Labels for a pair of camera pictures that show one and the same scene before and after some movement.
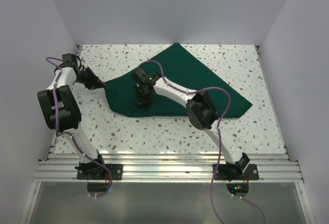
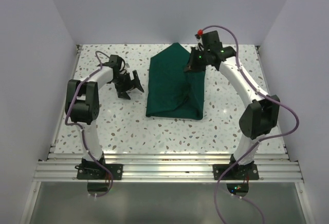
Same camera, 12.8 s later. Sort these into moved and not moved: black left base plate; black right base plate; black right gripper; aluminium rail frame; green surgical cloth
Moved: black right gripper; green surgical cloth
Not moved: aluminium rail frame; black left base plate; black right base plate
